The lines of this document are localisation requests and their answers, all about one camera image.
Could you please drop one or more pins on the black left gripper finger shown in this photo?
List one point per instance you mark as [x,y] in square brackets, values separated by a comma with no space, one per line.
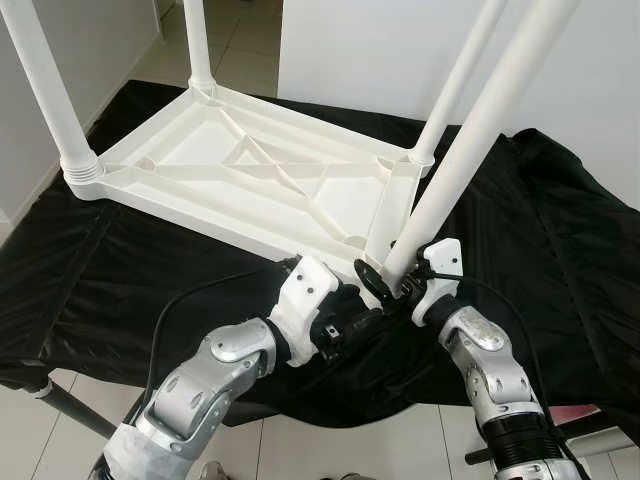
[368,318]

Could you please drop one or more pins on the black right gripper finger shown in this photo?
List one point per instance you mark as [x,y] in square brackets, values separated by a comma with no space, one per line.
[372,280]

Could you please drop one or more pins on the white plastic table leg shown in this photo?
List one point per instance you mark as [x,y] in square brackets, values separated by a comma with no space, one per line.
[480,130]
[45,90]
[455,85]
[197,45]

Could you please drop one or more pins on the white plastic table top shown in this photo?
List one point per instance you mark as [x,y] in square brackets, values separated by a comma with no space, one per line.
[200,150]

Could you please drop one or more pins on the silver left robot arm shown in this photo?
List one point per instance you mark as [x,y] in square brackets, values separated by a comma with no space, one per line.
[200,380]

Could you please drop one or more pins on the grey robot foot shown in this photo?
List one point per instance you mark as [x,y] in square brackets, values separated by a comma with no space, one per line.
[352,477]
[212,472]

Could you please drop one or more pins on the pink stool seat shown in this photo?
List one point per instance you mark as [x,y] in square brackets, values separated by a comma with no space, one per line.
[580,412]

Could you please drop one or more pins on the black metal bar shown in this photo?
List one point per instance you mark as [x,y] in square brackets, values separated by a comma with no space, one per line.
[560,435]

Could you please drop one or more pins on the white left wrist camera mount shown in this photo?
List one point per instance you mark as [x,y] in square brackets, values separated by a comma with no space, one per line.
[300,300]

